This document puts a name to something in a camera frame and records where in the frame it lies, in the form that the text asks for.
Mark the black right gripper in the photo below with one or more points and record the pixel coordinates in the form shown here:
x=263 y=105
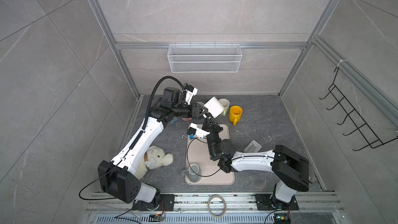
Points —
x=211 y=127

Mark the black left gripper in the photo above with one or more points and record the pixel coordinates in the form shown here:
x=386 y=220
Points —
x=194 y=111

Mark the grey mug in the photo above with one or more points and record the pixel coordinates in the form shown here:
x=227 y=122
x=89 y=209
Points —
x=192 y=173

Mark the yellow mug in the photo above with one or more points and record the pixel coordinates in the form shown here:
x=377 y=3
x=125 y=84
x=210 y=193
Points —
x=235 y=114

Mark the white mug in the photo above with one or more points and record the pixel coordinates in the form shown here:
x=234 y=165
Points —
x=214 y=107

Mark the light green mug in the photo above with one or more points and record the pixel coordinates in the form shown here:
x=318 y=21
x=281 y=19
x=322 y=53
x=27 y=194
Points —
x=226 y=105

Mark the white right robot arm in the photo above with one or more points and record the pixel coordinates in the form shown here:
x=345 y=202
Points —
x=291 y=168

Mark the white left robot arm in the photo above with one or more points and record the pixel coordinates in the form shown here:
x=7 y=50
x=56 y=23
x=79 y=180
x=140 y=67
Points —
x=118 y=177

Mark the beige plastic tray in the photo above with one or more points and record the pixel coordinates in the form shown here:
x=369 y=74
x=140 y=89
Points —
x=198 y=154

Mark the white plush dog toy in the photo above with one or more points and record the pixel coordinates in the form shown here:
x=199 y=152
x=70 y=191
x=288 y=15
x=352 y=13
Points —
x=155 y=157

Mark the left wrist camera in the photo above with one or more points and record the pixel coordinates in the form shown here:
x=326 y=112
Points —
x=189 y=92

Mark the white wire mesh basket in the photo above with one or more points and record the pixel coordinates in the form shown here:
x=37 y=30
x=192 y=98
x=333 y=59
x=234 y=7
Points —
x=204 y=58

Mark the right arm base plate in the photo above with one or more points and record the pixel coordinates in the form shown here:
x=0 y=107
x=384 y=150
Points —
x=268 y=202

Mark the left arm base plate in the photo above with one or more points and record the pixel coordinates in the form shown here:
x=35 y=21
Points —
x=162 y=202

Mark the black wire hook rack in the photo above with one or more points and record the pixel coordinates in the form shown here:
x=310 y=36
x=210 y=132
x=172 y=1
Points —
x=361 y=126

